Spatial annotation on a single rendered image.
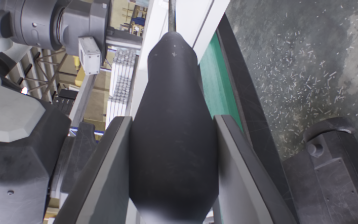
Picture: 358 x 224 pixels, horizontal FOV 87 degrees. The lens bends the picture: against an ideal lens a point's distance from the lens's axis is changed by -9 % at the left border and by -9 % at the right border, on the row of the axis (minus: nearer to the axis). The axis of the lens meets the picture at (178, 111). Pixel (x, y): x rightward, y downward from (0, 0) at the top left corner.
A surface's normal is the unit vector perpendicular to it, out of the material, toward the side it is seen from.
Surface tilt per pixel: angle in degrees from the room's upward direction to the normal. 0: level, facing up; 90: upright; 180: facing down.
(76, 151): 100
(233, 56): 90
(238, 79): 90
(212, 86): 0
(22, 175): 122
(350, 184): 0
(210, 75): 0
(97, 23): 90
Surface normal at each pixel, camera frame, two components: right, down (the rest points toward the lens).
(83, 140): 0.47, -0.52
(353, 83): -0.95, -0.18
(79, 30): 0.03, 0.77
